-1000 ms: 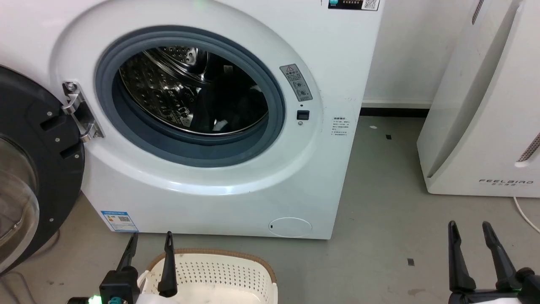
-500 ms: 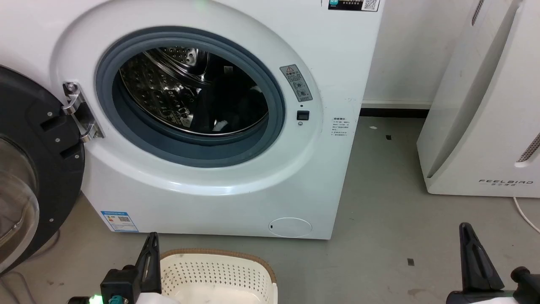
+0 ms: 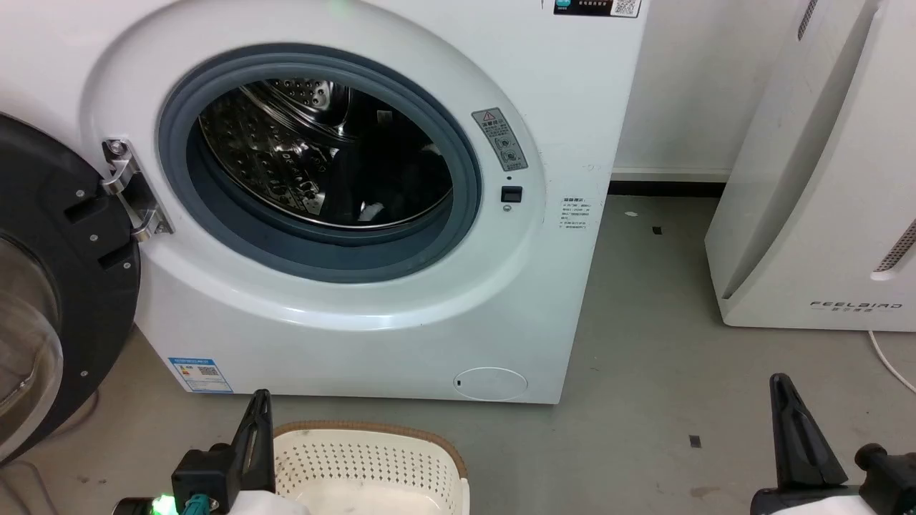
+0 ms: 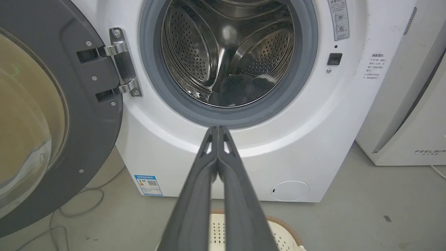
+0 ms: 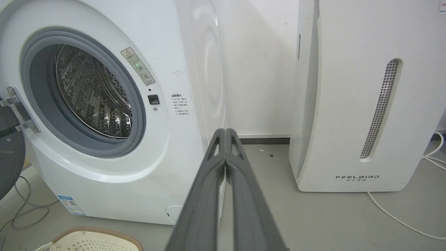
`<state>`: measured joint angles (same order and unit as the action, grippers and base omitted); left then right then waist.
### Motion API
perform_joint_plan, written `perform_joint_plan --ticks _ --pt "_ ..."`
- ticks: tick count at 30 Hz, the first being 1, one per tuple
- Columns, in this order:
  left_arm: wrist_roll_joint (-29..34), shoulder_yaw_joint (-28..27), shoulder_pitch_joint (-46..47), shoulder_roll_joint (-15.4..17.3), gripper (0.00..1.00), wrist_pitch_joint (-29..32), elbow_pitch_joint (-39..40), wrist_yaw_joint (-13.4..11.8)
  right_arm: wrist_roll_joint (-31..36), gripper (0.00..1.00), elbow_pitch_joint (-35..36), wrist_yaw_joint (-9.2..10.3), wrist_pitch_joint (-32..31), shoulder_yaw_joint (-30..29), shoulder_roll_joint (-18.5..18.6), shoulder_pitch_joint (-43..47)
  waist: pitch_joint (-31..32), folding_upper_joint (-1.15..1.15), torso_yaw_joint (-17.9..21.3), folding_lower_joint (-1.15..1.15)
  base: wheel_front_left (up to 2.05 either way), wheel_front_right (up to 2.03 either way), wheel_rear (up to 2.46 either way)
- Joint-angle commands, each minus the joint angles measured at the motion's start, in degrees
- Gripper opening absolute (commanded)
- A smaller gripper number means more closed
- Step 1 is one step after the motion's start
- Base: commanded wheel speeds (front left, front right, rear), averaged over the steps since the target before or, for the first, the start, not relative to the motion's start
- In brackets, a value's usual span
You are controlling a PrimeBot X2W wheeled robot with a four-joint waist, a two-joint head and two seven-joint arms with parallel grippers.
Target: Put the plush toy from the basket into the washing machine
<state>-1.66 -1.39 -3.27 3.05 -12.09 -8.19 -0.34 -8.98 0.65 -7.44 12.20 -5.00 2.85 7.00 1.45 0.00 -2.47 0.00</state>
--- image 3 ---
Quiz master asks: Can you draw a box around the metal door hinge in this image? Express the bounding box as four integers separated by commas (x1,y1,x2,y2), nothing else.
102,138,175,242

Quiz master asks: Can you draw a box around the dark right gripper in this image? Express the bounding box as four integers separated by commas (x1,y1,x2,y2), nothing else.
749,373,861,515

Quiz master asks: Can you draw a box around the white power cable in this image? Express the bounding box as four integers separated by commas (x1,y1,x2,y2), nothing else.
868,330,916,395

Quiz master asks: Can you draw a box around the steel washing drum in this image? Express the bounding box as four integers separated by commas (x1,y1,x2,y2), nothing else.
198,77,454,231

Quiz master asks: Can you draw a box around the white front-load washing machine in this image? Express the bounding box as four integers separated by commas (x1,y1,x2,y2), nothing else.
0,0,648,406

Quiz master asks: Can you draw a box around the black washing machine door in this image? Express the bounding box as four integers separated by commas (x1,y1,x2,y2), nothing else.
0,113,142,466

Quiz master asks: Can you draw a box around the grey warning sticker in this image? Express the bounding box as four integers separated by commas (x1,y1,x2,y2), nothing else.
471,107,530,173

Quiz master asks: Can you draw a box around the white air purifier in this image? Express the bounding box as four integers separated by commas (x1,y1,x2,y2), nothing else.
705,0,916,333

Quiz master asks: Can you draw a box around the small printed text label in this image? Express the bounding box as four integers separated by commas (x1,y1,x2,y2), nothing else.
560,195,593,234

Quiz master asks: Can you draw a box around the cream plastic laundry basket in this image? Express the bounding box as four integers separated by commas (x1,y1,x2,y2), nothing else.
273,421,472,515

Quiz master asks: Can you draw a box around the blue energy label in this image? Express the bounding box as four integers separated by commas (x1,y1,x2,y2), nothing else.
167,356,235,395

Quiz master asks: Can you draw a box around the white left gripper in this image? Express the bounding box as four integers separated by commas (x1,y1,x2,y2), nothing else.
228,389,311,515

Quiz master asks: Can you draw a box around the grey rubber door gasket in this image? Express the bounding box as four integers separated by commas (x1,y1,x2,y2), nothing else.
157,44,483,285

